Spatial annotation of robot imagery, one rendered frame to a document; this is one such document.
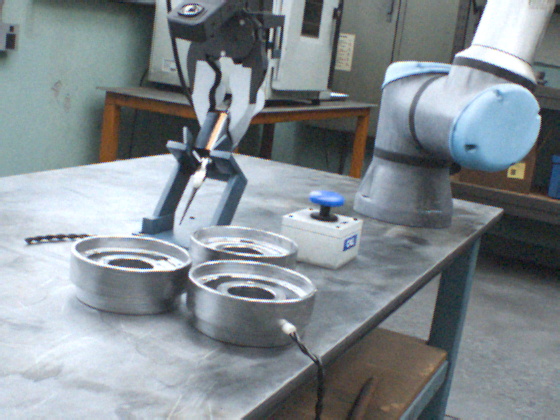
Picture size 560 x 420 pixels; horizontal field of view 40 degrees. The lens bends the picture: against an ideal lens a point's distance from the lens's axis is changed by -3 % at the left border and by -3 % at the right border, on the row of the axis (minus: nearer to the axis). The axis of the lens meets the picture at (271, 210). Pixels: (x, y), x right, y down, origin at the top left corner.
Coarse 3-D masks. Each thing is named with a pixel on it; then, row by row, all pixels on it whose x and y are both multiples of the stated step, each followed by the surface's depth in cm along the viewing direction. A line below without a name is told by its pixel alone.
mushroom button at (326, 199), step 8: (312, 192) 89; (320, 192) 88; (328, 192) 89; (312, 200) 88; (320, 200) 87; (328, 200) 87; (336, 200) 87; (344, 200) 88; (320, 208) 89; (328, 208) 89
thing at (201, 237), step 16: (192, 240) 75; (208, 240) 79; (224, 240) 81; (240, 240) 82; (256, 240) 82; (272, 240) 81; (288, 240) 79; (208, 256) 73; (224, 256) 72; (240, 256) 72; (256, 256) 72; (272, 256) 73; (288, 256) 74
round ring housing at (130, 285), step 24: (96, 240) 71; (120, 240) 72; (144, 240) 73; (72, 264) 66; (96, 264) 63; (120, 264) 70; (144, 264) 70; (192, 264) 68; (96, 288) 64; (120, 288) 63; (144, 288) 64; (168, 288) 65; (120, 312) 64; (144, 312) 65
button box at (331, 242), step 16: (288, 224) 87; (304, 224) 87; (320, 224) 86; (336, 224) 87; (352, 224) 88; (304, 240) 87; (320, 240) 86; (336, 240) 85; (352, 240) 89; (304, 256) 87; (320, 256) 86; (336, 256) 85; (352, 256) 90
